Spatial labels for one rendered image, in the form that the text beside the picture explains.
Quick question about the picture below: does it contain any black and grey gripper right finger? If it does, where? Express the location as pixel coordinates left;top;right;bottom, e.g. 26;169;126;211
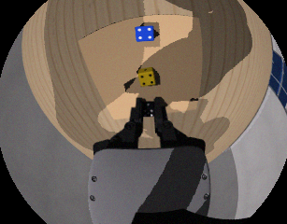
154;97;206;153

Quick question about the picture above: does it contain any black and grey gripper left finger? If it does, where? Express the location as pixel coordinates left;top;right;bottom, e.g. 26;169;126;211
93;98;143;155

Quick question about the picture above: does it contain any yellow die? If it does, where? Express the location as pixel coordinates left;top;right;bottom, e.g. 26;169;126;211
138;67;156;87

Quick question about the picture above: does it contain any blue die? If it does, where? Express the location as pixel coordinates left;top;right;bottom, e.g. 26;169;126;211
135;26;154;42

